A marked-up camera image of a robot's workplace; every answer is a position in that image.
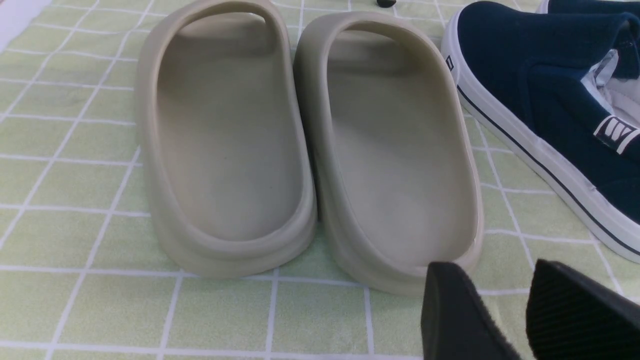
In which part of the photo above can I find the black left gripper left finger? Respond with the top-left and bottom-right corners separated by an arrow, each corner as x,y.
421,262 -> 521,360

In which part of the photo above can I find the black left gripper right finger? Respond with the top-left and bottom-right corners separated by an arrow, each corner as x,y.
526,259 -> 640,360

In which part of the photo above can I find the tan right foam slipper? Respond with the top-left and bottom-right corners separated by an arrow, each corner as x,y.
294,11 -> 484,297

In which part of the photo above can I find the tan foam slipper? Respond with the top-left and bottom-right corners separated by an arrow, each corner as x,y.
134,0 -> 317,280
294,11 -> 484,297

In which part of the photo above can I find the navy left slip-on shoe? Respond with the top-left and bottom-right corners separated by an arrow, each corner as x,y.
441,1 -> 640,263

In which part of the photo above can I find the navy slip-on shoe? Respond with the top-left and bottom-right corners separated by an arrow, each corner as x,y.
441,1 -> 640,263
536,0 -> 640,18

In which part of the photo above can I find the tan left foam slipper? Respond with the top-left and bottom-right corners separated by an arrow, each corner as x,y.
134,0 -> 317,280

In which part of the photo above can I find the navy right slip-on shoe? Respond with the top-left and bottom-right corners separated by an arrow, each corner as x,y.
536,0 -> 640,18

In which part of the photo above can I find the green checkered tablecloth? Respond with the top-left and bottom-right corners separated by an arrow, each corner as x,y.
0,0 -> 640,360

